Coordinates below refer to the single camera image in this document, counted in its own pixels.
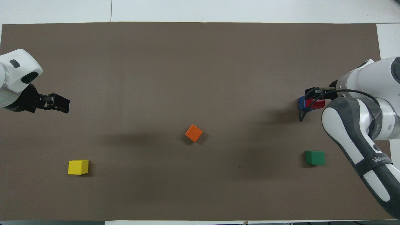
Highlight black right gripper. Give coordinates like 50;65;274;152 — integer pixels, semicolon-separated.
305;80;340;97

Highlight orange wooden block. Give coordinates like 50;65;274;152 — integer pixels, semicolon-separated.
185;124;203;143

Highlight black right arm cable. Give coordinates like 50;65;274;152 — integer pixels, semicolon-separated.
299;89;381;141

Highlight brown table mat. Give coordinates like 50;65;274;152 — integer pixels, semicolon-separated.
0;21;399;221

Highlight yellow wooden block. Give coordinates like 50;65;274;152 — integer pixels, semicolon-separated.
68;160;89;175

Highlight green wooden block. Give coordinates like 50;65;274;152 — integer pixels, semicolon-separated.
305;151;325;165

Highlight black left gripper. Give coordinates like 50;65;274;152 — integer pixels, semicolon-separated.
4;83;70;114

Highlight red wooden block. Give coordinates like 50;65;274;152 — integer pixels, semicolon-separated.
305;98;326;110

